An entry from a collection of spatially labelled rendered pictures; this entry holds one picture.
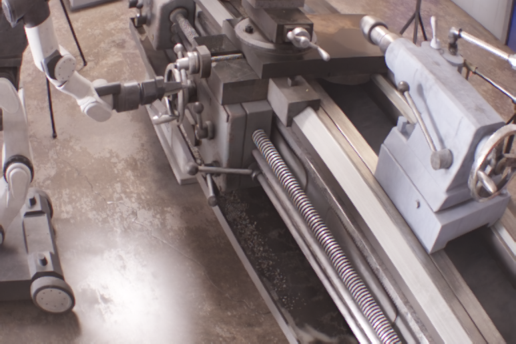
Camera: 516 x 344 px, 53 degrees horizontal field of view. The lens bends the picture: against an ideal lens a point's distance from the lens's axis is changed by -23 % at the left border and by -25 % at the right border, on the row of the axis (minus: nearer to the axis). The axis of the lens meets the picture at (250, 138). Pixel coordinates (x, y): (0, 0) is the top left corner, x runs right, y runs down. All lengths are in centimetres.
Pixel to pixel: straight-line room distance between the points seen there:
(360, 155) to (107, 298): 114
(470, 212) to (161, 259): 143
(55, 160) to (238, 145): 132
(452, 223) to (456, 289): 18
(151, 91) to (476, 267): 111
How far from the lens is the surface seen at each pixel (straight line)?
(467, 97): 146
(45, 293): 220
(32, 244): 231
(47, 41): 160
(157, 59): 294
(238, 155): 194
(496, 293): 161
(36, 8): 154
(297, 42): 184
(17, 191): 206
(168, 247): 255
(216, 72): 189
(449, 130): 143
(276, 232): 207
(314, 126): 177
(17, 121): 191
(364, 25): 179
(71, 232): 261
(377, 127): 204
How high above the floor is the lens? 182
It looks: 36 degrees down
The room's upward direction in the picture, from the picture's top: 6 degrees clockwise
